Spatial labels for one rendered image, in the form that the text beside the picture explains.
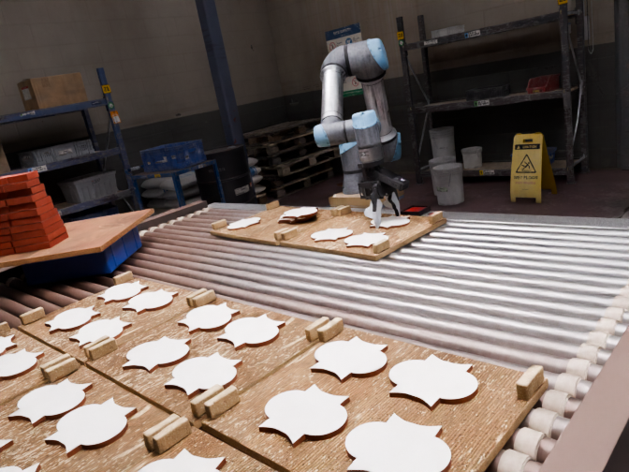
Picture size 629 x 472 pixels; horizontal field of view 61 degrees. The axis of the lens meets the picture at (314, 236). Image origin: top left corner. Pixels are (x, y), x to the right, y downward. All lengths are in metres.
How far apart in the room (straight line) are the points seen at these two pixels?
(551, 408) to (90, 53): 6.42
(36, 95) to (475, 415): 5.39
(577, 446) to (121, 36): 6.72
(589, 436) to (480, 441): 0.13
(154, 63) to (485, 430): 6.74
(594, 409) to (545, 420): 0.07
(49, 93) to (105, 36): 1.38
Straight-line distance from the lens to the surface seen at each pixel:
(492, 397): 0.85
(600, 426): 0.78
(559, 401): 0.87
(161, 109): 7.17
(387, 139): 2.24
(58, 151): 5.81
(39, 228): 1.98
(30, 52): 6.59
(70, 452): 0.96
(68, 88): 5.94
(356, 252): 1.51
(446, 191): 5.43
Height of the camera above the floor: 1.42
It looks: 16 degrees down
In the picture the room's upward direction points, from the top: 11 degrees counter-clockwise
